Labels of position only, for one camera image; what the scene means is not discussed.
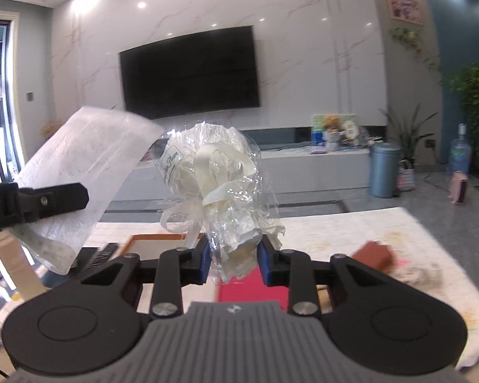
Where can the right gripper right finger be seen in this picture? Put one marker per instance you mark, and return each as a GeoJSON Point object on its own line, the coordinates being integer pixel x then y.
{"type": "Point", "coordinates": [295, 271]}

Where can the white cloth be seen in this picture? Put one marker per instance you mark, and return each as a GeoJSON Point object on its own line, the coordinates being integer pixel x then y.
{"type": "Point", "coordinates": [420, 275]}

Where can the white flower bouquet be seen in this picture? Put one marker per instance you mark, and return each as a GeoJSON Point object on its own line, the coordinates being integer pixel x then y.
{"type": "Point", "coordinates": [216, 174]}

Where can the white paper towel sheet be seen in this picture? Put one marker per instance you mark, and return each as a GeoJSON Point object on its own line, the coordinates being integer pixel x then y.
{"type": "Point", "coordinates": [97, 148]}

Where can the green bushy potted plant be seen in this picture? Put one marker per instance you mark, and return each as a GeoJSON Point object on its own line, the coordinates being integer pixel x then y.
{"type": "Point", "coordinates": [466, 83]}

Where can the orange cardboard box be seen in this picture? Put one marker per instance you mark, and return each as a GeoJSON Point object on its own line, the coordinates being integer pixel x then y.
{"type": "Point", "coordinates": [149, 246]}

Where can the dried flowers in vase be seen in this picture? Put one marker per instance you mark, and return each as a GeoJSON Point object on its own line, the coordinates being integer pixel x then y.
{"type": "Point", "coordinates": [50, 128]}

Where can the wall mounted black television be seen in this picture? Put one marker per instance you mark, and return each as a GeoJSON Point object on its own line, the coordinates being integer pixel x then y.
{"type": "Point", "coordinates": [207, 71]}

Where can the water jug with pump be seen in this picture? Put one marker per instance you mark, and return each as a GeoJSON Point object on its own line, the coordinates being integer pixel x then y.
{"type": "Point", "coordinates": [460, 152]}

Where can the pastel woven basket bag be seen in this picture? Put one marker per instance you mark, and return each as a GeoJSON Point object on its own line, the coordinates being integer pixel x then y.
{"type": "Point", "coordinates": [406, 176]}

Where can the hanging ivy vine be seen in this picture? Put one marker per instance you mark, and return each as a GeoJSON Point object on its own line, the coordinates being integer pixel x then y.
{"type": "Point", "coordinates": [426, 61]}

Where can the pink space heater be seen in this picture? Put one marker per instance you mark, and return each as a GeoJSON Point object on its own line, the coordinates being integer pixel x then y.
{"type": "Point", "coordinates": [458, 188]}

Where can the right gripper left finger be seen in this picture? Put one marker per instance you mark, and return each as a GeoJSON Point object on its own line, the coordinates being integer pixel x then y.
{"type": "Point", "coordinates": [176, 269]}

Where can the blue metal trash bin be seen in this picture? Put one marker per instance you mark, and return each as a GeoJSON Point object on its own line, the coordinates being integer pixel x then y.
{"type": "Point", "coordinates": [384, 164]}

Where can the red lidded plastic box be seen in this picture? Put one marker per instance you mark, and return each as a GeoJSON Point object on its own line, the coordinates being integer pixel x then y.
{"type": "Point", "coordinates": [251, 288]}

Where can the pink beige water bottle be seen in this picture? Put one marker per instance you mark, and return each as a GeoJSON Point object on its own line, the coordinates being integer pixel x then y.
{"type": "Point", "coordinates": [17, 275]}

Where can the teddy bear on stand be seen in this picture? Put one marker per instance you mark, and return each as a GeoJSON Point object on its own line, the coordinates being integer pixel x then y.
{"type": "Point", "coordinates": [331, 132]}

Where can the black remote control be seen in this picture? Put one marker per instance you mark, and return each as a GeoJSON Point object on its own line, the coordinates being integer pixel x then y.
{"type": "Point", "coordinates": [99, 259]}

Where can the framed wall picture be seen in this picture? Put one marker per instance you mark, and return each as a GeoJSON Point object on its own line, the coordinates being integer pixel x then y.
{"type": "Point", "coordinates": [408, 11]}

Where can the brown cat-shaped sponge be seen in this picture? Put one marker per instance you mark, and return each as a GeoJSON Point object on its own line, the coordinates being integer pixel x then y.
{"type": "Point", "coordinates": [375, 255]}

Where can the potted snake plant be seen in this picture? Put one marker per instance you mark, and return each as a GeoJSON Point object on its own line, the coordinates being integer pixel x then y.
{"type": "Point", "coordinates": [408, 132]}

